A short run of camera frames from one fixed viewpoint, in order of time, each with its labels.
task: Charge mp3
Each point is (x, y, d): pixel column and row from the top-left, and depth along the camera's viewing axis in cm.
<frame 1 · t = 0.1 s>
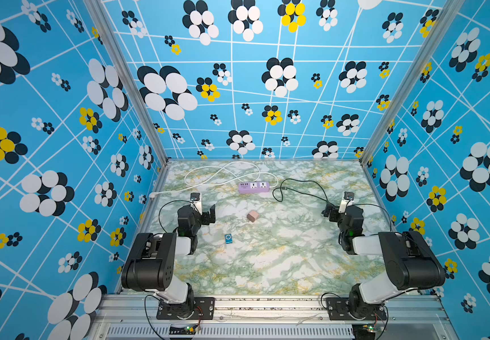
left hand: (206, 203, 94), fingers open
right hand: (343, 202, 93), fingers open
purple power strip: (253, 187, 107), point 3 cm above the table
pink usb charger cube: (253, 216, 97), point 2 cm above the table
blue mp3 player: (228, 238, 93), on the table

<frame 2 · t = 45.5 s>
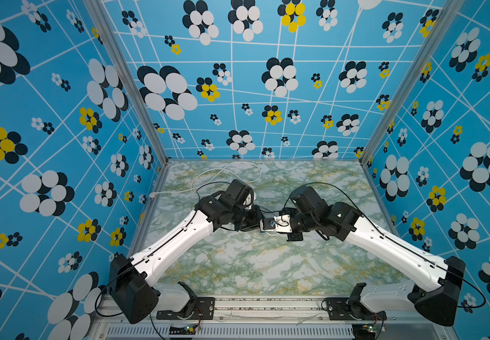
left hand: (270, 222, 72), fingers open
right hand: (276, 221, 72), fingers closed
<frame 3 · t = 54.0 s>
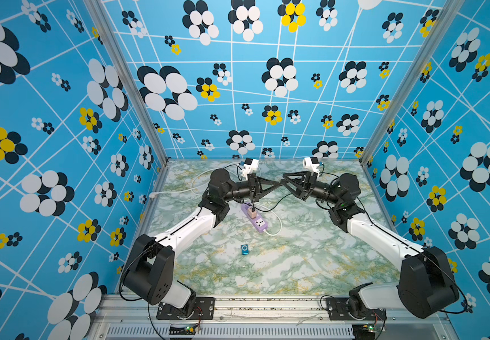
left hand: (280, 186, 67), fingers closed
right hand: (286, 180, 68), fingers open
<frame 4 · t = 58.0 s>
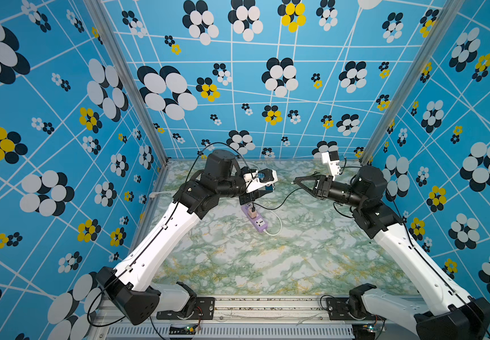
left hand: (270, 178, 65), fingers open
right hand: (299, 181, 63), fingers closed
